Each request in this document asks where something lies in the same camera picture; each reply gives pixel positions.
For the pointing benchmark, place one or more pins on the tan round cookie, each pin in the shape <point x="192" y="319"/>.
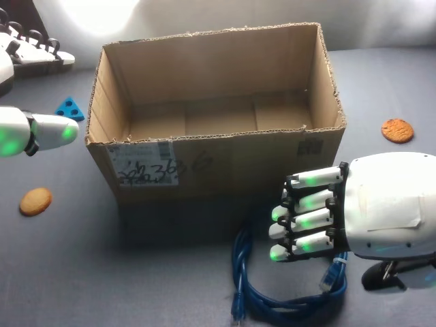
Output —
<point x="35" y="202"/>

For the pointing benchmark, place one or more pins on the blue triangle block with holes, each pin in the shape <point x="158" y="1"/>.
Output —
<point x="69" y="116"/>

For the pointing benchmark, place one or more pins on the white fabric backdrop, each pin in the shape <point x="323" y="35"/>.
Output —
<point x="374" y="24"/>

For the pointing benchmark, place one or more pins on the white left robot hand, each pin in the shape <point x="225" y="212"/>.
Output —
<point x="51" y="131"/>

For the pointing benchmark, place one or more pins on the grey table cloth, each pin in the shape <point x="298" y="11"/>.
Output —
<point x="102" y="272"/>

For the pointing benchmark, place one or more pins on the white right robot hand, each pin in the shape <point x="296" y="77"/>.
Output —
<point x="385" y="204"/>

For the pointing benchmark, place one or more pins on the orange cookie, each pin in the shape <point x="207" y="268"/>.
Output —
<point x="397" y="131"/>

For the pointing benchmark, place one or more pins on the open cardboard box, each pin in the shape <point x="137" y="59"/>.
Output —
<point x="218" y="163"/>

